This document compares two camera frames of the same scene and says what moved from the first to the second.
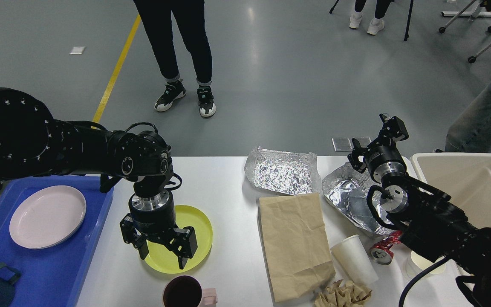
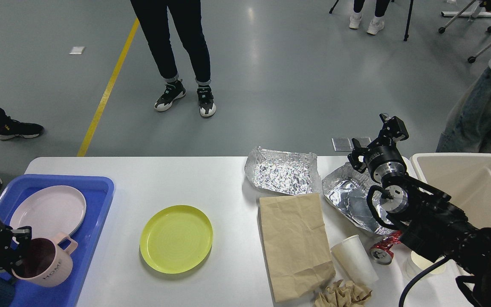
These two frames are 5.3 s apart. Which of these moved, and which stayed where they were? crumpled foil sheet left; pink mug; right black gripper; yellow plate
Moved: pink mug
Stayed: crumpled foil sheet left; yellow plate; right black gripper
